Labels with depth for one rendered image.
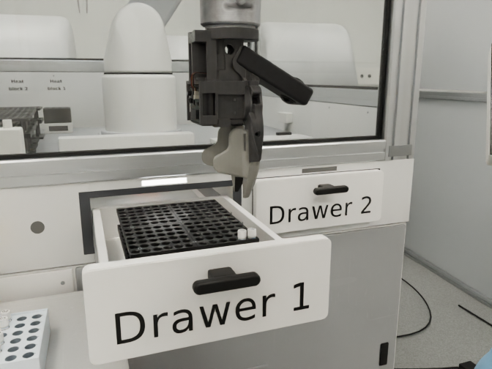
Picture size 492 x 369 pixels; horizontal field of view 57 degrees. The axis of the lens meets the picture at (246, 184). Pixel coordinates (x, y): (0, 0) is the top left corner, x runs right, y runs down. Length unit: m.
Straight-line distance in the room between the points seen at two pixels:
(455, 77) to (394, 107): 1.71
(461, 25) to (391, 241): 1.81
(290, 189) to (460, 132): 1.86
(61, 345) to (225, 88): 0.41
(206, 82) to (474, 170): 2.16
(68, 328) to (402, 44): 0.81
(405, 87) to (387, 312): 0.52
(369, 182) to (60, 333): 0.64
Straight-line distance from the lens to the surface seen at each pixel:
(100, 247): 0.65
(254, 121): 0.56
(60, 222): 0.83
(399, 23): 1.01
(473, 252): 2.67
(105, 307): 0.51
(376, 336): 1.17
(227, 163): 0.57
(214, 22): 0.57
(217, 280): 0.49
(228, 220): 0.72
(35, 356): 0.63
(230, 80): 0.58
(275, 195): 0.88
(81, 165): 0.81
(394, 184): 1.04
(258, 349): 1.03
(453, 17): 2.78
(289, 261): 0.55
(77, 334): 0.73
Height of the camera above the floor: 1.12
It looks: 13 degrees down
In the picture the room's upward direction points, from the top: straight up
